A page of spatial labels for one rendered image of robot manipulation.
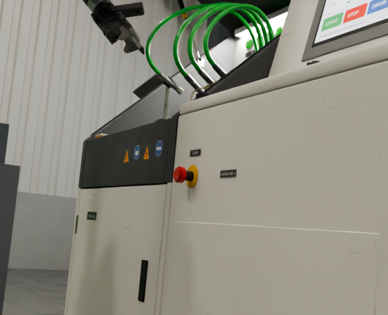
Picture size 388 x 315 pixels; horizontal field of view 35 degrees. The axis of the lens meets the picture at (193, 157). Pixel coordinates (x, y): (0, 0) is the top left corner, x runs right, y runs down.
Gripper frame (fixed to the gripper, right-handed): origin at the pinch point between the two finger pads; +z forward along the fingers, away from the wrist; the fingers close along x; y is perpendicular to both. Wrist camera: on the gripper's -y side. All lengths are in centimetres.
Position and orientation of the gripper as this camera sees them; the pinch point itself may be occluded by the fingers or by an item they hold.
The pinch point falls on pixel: (142, 44)
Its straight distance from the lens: 204.9
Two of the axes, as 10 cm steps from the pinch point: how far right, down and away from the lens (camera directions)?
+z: 5.9, 7.3, -3.4
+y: -8.0, 5.9, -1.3
